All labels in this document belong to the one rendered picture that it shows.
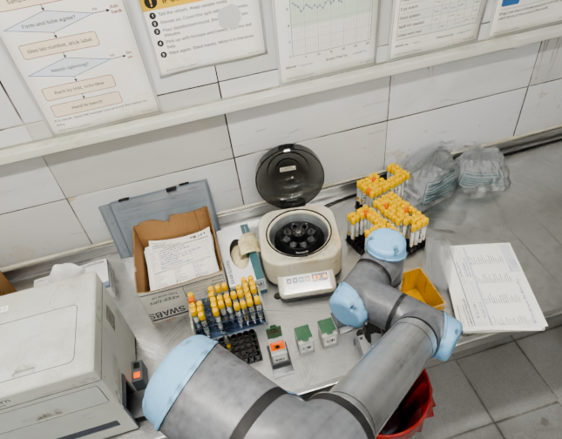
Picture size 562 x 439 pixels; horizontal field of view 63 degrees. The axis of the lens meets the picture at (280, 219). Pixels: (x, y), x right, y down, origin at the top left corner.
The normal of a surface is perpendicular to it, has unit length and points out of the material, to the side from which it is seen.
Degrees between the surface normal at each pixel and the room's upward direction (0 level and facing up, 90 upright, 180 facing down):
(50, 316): 0
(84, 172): 90
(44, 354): 0
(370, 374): 28
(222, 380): 14
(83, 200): 90
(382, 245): 1
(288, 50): 93
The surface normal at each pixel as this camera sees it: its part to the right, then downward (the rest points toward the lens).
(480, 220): -0.10, -0.71
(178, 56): 0.29, 0.64
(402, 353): 0.40, -0.78
